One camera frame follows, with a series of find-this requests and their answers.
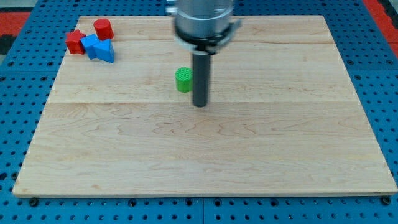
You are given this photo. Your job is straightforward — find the red star block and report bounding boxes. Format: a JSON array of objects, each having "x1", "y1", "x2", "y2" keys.
[{"x1": 65, "y1": 30, "x2": 86, "y2": 55}]

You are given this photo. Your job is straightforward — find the red cylinder block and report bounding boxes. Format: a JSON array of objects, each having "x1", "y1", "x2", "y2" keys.
[{"x1": 93, "y1": 18, "x2": 114, "y2": 40}]

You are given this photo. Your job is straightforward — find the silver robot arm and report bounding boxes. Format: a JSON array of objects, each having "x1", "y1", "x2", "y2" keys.
[{"x1": 165, "y1": 0, "x2": 241, "y2": 108}]

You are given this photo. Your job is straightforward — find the blue triangle block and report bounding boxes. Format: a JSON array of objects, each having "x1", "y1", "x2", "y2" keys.
[{"x1": 93, "y1": 39, "x2": 114, "y2": 63}]

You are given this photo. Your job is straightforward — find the blue cube block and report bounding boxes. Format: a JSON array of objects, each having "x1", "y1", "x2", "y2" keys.
[{"x1": 80, "y1": 34, "x2": 100, "y2": 60}]

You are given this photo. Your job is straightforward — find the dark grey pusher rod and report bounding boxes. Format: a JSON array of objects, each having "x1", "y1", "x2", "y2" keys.
[{"x1": 192, "y1": 54, "x2": 211, "y2": 108}]

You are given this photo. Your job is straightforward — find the green cylinder block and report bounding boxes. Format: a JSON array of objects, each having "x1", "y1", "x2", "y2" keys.
[{"x1": 175, "y1": 67, "x2": 193, "y2": 93}]

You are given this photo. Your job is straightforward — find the wooden board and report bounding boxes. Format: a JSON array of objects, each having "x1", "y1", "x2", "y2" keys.
[{"x1": 13, "y1": 16, "x2": 397, "y2": 198}]

